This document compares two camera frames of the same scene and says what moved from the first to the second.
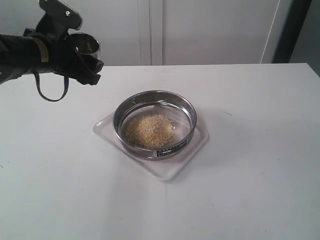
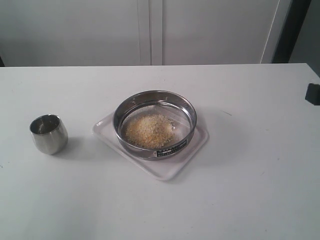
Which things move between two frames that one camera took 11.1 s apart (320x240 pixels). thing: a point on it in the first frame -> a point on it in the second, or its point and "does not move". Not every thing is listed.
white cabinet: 165,32 does not move
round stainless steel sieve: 154,125 does not move
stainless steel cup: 86,44 -> 49,133
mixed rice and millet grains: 149,131 does not move
